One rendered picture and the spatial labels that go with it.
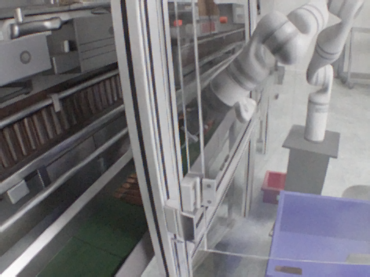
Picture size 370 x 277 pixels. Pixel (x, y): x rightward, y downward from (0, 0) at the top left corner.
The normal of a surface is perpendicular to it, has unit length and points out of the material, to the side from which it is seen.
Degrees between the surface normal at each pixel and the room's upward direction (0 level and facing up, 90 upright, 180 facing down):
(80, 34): 90
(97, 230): 2
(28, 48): 90
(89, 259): 2
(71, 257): 2
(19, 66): 90
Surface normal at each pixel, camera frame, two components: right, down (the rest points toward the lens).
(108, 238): -0.09, -0.88
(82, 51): 0.92, 0.11
